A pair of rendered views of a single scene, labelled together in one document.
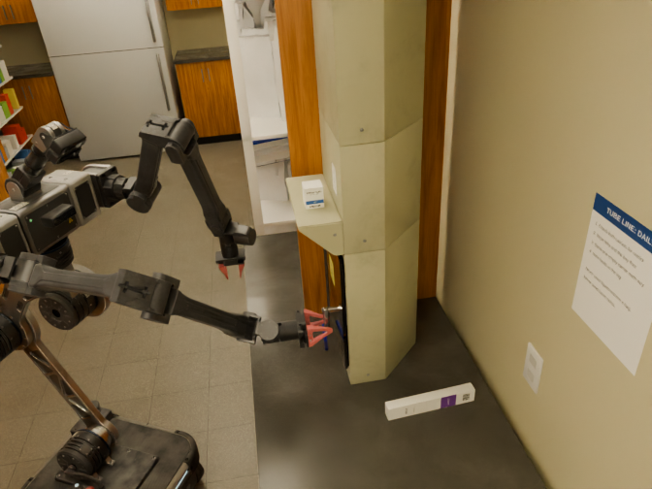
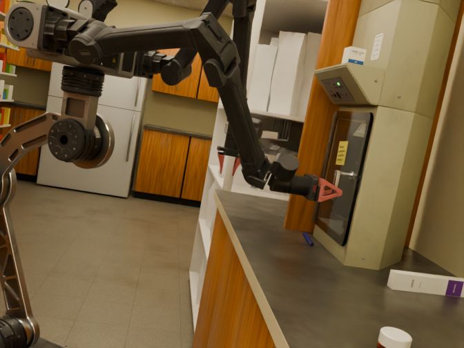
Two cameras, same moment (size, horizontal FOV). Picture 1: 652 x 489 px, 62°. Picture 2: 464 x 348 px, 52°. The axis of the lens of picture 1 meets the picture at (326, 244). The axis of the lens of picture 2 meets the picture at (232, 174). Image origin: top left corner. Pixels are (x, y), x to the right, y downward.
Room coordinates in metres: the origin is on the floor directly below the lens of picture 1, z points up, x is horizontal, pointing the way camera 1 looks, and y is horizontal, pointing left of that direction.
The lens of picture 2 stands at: (-0.13, 0.34, 1.31)
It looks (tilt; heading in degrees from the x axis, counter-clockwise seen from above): 7 degrees down; 359
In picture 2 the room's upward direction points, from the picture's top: 10 degrees clockwise
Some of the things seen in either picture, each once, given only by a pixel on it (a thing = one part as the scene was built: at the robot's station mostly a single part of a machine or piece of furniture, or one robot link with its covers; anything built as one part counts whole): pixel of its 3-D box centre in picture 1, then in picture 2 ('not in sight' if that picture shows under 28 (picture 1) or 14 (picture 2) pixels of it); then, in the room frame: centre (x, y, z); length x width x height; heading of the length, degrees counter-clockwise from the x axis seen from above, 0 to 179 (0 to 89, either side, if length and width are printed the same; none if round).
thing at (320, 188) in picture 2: (315, 329); (325, 190); (1.24, 0.05, 1.15); 0.09 x 0.07 x 0.07; 96
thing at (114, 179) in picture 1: (118, 187); (155, 62); (1.67, 0.67, 1.45); 0.09 x 0.08 x 0.12; 159
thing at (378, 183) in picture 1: (376, 245); (388, 139); (1.39, -0.15, 1.33); 0.32 x 0.25 x 0.77; 7
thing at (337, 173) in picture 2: (331, 318); (340, 185); (1.27, 0.00, 1.17); 0.05 x 0.03 x 0.10; 97
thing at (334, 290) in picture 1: (335, 289); (340, 173); (1.38, -0.02, 1.19); 0.30 x 0.01 x 0.40; 7
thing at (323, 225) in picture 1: (312, 213); (342, 85); (1.37, 0.03, 1.46); 0.32 x 0.12 x 0.10; 7
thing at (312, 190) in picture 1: (312, 194); (353, 59); (1.33, 0.03, 1.54); 0.05 x 0.05 x 0.06; 8
